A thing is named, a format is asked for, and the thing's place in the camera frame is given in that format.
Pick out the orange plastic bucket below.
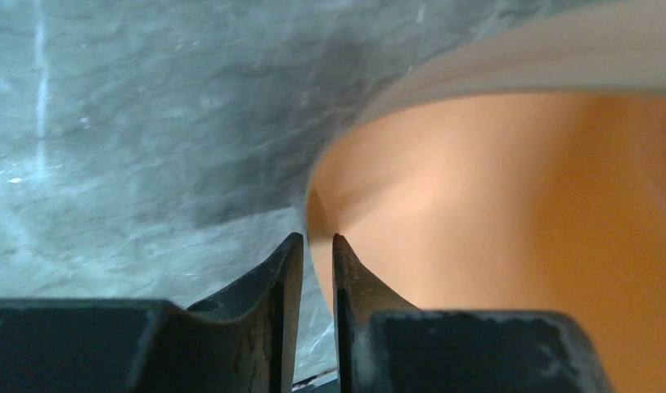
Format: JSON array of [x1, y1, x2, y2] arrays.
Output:
[[307, 1, 666, 392]]

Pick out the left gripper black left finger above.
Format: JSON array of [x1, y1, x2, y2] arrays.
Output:
[[0, 233, 304, 392]]

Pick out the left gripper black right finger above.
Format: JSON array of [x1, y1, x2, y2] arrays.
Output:
[[332, 234, 613, 392]]

